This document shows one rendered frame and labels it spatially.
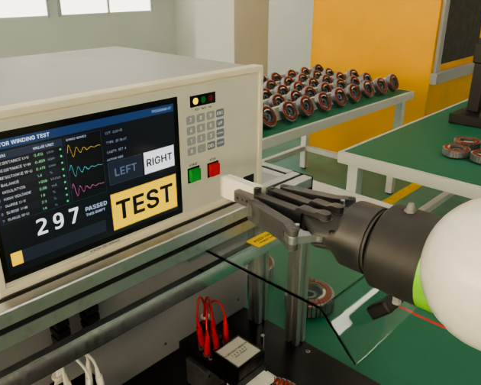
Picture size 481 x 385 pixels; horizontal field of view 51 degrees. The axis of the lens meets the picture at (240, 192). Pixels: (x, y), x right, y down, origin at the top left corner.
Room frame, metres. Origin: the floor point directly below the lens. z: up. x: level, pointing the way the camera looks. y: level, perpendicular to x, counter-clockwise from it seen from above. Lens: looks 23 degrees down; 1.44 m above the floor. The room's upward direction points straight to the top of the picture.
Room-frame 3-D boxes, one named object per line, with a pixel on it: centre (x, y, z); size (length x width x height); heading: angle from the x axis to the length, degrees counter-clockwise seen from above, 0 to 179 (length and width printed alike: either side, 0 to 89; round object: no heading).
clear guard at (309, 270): (0.68, -0.11, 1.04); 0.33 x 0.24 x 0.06; 46
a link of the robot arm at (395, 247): (0.45, -0.17, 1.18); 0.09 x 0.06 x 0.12; 136
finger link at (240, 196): (0.57, -0.01, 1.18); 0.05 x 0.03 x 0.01; 46
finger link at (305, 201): (0.56, -0.08, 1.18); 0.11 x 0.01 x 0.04; 45
